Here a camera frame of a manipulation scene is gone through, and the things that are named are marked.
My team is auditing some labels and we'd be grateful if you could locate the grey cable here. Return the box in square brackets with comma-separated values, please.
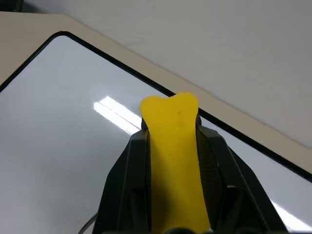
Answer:
[78, 211, 99, 234]

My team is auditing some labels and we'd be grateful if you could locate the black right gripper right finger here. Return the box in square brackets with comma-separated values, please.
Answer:
[195, 114, 288, 234]

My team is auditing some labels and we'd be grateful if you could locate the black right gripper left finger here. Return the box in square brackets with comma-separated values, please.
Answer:
[92, 117, 152, 234]

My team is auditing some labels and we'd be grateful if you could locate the black-framed whiteboard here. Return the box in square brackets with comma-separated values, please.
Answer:
[0, 31, 312, 234]

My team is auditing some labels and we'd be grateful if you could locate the yellow sponge eraser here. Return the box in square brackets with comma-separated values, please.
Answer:
[139, 91, 215, 232]

